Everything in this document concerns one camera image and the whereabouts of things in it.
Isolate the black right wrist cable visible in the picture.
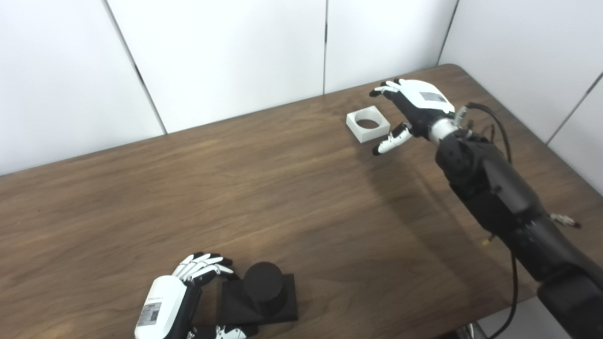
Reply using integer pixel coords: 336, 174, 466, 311
464, 102, 520, 339

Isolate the black peg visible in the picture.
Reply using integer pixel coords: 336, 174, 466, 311
216, 262, 298, 326

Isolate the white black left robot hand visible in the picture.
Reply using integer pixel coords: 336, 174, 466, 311
134, 252, 260, 339

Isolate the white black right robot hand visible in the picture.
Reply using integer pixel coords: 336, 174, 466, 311
369, 79, 457, 156

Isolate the thin right arm wire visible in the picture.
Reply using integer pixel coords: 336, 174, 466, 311
481, 123, 501, 246

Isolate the white square piece with hole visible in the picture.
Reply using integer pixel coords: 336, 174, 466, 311
346, 106, 391, 143

